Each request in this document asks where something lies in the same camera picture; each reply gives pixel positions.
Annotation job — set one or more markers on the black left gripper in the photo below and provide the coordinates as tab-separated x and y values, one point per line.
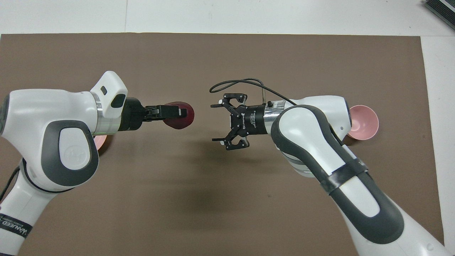
133	113

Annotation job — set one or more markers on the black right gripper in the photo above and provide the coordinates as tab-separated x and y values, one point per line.
250	121

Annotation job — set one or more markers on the dark red apple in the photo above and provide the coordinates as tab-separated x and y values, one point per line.
179	123

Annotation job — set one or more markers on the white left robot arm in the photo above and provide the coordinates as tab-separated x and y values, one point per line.
46	121

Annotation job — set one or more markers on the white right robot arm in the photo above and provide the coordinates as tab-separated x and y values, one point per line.
320	142

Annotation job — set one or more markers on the pink plate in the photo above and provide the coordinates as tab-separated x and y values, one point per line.
100	142

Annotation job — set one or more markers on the pink bowl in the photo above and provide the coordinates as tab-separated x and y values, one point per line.
366	122

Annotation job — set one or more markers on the brown table mat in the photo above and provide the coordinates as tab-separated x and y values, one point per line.
213	195

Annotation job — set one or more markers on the dark grey ribbed box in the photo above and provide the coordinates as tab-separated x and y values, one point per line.
444	10

